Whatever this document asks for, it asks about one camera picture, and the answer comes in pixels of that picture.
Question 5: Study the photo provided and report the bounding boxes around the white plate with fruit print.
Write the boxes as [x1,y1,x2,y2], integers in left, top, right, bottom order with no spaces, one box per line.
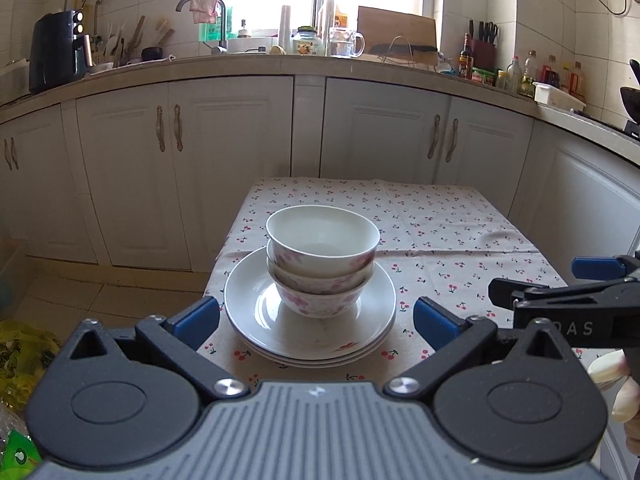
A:
[224,248,396,342]

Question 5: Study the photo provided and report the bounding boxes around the white bowl pink flowers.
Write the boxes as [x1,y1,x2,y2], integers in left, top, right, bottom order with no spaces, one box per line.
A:
[272,276,368,318]

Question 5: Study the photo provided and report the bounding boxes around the white floral bowl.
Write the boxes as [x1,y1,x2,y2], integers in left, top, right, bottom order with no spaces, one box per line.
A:
[266,205,381,278]
[266,243,374,295]

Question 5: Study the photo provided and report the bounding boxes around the white kitchen cabinets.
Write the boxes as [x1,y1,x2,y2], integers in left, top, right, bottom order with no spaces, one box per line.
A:
[1,76,639,289]

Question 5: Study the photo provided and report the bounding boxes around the kitchen faucet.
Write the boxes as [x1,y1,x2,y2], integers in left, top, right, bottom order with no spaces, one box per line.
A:
[176,0,228,55]

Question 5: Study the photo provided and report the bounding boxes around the right gloved hand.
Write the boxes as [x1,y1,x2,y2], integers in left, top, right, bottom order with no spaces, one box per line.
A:
[587,350,639,479]

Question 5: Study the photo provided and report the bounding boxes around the cherry print tablecloth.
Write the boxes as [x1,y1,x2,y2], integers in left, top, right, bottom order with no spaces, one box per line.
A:
[198,178,564,387]

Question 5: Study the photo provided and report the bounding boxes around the yellow plastic bag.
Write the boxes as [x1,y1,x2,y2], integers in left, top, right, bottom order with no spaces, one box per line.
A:
[0,320,61,415]

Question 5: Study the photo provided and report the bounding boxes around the white plastic tray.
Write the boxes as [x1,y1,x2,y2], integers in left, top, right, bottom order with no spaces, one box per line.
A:
[534,81,586,112]

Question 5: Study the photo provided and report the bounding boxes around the clear oil bottle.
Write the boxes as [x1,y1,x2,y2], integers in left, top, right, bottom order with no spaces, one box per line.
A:
[506,55,523,94]

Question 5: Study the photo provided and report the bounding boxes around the dark soy sauce bottle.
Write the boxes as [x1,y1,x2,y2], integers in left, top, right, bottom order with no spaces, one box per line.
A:
[458,32,474,80]

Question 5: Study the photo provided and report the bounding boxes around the red knife block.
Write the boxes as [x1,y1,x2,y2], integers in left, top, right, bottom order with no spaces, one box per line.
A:
[469,20,499,72]

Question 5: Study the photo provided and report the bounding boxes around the wooden cutting board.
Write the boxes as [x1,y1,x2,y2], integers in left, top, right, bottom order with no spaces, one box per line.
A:
[357,6,438,66]

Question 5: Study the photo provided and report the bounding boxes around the glass teapot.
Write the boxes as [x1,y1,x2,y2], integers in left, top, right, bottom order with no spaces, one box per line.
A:
[330,27,366,58]

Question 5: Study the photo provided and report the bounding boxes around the black air fryer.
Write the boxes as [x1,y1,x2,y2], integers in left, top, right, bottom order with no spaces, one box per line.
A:
[29,10,93,93]

